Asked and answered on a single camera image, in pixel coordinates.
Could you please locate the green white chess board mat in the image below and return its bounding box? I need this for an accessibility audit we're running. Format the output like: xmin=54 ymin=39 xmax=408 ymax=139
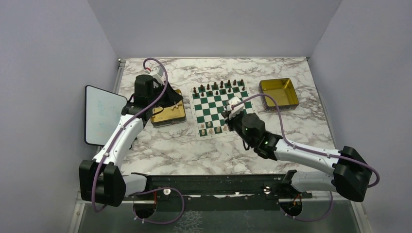
xmin=189 ymin=80 xmax=251 ymax=141

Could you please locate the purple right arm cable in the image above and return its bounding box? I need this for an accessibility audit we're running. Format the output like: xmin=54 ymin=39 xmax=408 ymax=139
xmin=236 ymin=93 xmax=380 ymax=223

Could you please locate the empty gold tin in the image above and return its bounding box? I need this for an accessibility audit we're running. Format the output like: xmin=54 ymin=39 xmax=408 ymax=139
xmin=258 ymin=78 xmax=299 ymax=111

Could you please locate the gold tin with white pieces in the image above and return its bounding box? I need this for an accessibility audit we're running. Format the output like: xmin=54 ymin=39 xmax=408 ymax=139
xmin=151 ymin=100 xmax=187 ymax=128

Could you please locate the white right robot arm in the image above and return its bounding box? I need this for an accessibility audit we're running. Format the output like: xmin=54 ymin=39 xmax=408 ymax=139
xmin=222 ymin=111 xmax=372 ymax=202

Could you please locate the small whiteboard with black frame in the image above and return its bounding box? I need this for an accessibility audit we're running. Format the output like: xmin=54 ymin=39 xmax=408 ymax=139
xmin=84 ymin=85 xmax=127 ymax=146

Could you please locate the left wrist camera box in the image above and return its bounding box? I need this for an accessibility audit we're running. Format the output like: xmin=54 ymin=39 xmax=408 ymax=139
xmin=145 ymin=66 xmax=164 ymax=86

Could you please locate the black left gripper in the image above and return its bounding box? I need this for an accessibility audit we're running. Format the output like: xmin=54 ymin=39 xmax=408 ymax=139
xmin=149 ymin=80 xmax=184 ymax=108

